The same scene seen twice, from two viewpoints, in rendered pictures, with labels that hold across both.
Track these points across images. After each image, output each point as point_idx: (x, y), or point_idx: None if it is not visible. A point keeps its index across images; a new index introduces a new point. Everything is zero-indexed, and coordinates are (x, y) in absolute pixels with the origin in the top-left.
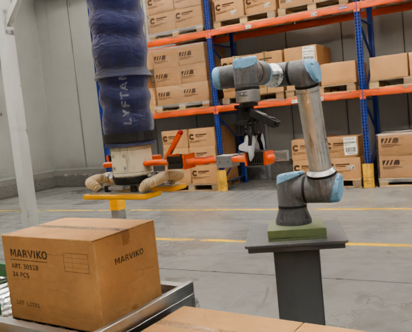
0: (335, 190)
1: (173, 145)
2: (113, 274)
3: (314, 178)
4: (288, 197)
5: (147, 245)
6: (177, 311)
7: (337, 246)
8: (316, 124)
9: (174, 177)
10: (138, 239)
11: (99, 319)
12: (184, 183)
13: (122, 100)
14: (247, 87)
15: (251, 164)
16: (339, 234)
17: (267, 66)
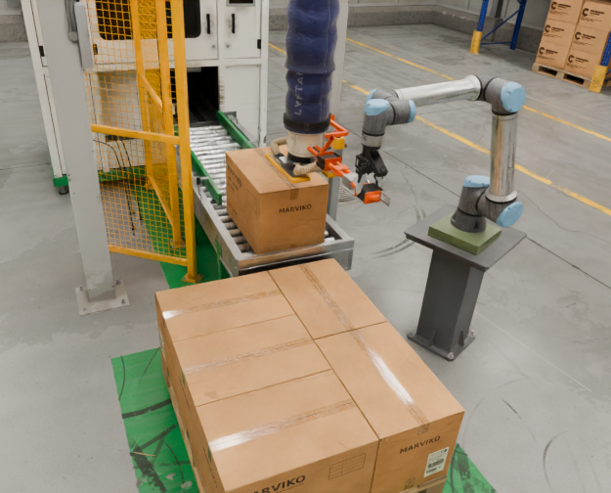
0: (501, 218)
1: (326, 146)
2: (275, 219)
3: (487, 199)
4: (464, 202)
5: (316, 202)
6: (324, 261)
7: (478, 268)
8: (501, 151)
9: None
10: (307, 197)
11: (257, 246)
12: None
13: (296, 93)
14: (368, 133)
15: (358, 197)
16: (493, 256)
17: (406, 112)
